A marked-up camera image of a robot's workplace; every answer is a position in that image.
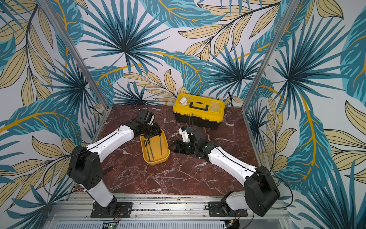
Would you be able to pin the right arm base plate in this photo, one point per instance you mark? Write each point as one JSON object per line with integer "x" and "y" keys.
{"x": 218, "y": 209}

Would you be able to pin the left aluminium corner post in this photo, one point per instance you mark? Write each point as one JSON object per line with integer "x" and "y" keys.
{"x": 57, "y": 23}

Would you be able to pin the black file tool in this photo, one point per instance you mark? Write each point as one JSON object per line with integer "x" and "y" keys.
{"x": 161, "y": 145}

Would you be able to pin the aluminium corner post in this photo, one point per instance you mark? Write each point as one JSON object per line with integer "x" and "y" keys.
{"x": 57, "y": 23}
{"x": 272, "y": 47}

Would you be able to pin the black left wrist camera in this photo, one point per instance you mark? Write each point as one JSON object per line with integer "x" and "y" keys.
{"x": 145, "y": 117}

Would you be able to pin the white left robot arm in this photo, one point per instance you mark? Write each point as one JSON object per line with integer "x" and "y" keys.
{"x": 85, "y": 166}

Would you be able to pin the white roll in toolbox lid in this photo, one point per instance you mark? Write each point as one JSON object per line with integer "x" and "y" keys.
{"x": 183, "y": 101}

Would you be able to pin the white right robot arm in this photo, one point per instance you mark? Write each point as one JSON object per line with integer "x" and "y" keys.
{"x": 260, "y": 191}

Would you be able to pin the yellow plastic tray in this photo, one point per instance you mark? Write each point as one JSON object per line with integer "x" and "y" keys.
{"x": 154, "y": 149}

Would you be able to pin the yellow and black toolbox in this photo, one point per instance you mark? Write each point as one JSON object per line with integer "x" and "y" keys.
{"x": 200, "y": 111}

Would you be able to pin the right aluminium corner post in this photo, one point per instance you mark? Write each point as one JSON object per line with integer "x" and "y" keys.
{"x": 272, "y": 47}

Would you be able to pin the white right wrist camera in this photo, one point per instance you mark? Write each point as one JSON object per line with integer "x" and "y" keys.
{"x": 185, "y": 136}

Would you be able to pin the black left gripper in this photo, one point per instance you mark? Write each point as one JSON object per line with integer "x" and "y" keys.
{"x": 157, "y": 130}

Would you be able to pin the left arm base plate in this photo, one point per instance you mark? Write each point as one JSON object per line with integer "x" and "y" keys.
{"x": 113, "y": 210}

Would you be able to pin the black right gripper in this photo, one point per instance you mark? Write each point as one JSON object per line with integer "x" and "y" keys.
{"x": 185, "y": 146}

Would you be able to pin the black screwdriver in tray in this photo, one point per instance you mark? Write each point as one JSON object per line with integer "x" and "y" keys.
{"x": 146, "y": 147}

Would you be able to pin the aluminium front rail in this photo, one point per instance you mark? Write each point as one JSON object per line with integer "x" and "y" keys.
{"x": 162, "y": 212}

